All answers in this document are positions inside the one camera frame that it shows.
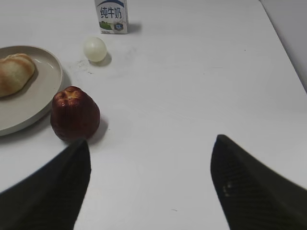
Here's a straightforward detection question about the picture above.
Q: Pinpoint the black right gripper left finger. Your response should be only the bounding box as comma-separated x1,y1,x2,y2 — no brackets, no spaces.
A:
0,139,91,230

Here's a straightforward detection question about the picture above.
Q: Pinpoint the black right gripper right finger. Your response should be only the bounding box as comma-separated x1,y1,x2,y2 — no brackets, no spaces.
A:
210,135,307,230

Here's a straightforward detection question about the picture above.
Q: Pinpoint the golden croissant bread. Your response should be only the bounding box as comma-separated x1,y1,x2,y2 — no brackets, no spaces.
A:
0,53,35,97

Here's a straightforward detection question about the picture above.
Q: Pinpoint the beige round plate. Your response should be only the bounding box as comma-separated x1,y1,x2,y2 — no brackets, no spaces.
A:
0,46,63,136

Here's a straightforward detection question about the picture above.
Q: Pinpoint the dark red apple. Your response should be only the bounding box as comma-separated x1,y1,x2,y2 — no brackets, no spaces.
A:
50,86,100,142

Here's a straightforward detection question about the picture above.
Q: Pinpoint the white egg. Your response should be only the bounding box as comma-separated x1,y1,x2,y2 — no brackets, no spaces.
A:
83,37,107,62

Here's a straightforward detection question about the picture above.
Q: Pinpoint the white blue milk carton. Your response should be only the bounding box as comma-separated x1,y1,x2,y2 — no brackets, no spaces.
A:
94,0,129,34

